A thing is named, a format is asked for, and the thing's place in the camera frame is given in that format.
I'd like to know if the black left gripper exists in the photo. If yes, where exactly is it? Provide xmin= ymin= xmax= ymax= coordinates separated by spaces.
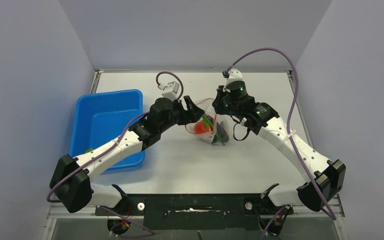
xmin=159 ymin=96 xmax=204 ymax=133

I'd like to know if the red yellow toy peach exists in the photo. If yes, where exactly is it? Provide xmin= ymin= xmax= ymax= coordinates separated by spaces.
xmin=193 ymin=121 xmax=213 ymax=135

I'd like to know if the purple toy eggplant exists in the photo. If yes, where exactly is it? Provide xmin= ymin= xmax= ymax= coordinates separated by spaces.
xmin=204 ymin=114 xmax=214 ymax=124

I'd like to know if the clear zip top bag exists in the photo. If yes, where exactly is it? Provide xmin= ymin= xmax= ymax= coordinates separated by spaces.
xmin=185 ymin=98 xmax=231 ymax=146

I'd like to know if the green toy chili pepper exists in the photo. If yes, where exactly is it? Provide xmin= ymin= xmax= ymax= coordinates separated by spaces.
xmin=202 ymin=114 xmax=230 ymax=146

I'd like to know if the green toy leaf vegetable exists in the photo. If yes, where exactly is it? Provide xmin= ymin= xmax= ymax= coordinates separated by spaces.
xmin=84 ymin=148 xmax=94 ymax=154

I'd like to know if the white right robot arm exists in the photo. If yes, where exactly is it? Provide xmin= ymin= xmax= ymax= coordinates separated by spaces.
xmin=212 ymin=80 xmax=346 ymax=214

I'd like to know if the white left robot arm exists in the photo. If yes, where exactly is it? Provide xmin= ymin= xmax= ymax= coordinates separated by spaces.
xmin=46 ymin=95 xmax=205 ymax=213

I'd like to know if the blue plastic bin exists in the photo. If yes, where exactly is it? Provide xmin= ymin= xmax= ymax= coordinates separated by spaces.
xmin=68 ymin=89 xmax=143 ymax=157

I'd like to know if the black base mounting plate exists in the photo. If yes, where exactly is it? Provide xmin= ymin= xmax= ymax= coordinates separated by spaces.
xmin=112 ymin=193 xmax=280 ymax=231

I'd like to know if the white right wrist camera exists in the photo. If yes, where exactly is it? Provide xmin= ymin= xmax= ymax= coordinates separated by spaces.
xmin=222 ymin=68 xmax=243 ymax=87

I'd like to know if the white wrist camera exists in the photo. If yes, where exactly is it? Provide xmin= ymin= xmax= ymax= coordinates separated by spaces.
xmin=158 ymin=81 xmax=182 ymax=101
xmin=222 ymin=68 xmax=243 ymax=87

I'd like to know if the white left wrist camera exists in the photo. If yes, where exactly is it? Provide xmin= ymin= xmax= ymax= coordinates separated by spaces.
xmin=158 ymin=81 xmax=182 ymax=101

